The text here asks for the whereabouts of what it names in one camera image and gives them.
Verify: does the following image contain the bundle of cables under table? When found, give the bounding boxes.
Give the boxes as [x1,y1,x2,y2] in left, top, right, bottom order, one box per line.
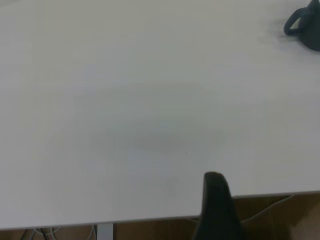
[21,226,61,240]

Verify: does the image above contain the white cable under table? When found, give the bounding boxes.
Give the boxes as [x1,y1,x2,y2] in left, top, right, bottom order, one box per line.
[241,194,294,223]

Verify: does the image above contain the white metal table leg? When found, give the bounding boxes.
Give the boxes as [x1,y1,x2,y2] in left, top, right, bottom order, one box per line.
[96,223,115,240]

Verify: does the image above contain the dark blue-grey ceramic mug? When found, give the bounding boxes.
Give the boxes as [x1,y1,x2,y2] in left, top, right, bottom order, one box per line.
[283,0,320,52]

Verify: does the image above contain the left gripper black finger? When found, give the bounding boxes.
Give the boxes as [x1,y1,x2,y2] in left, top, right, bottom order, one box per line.
[191,171,245,240]

